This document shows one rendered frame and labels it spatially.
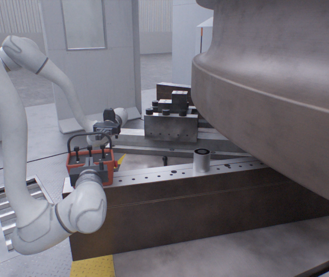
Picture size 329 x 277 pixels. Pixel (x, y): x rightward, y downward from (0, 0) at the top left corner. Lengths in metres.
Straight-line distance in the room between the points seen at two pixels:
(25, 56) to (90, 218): 0.88
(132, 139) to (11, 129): 1.76
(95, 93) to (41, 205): 3.41
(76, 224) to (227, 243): 0.93
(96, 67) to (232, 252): 3.28
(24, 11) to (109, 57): 10.46
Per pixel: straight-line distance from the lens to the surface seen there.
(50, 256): 2.01
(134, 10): 4.50
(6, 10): 14.34
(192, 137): 2.26
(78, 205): 0.81
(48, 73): 1.46
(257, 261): 1.48
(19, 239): 0.91
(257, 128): 1.11
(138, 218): 1.35
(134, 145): 2.46
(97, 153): 1.30
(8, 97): 0.76
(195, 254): 1.46
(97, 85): 4.19
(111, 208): 1.30
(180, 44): 6.31
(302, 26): 1.16
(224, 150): 2.39
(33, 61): 1.44
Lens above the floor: 1.33
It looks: 22 degrees down
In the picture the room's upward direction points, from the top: straight up
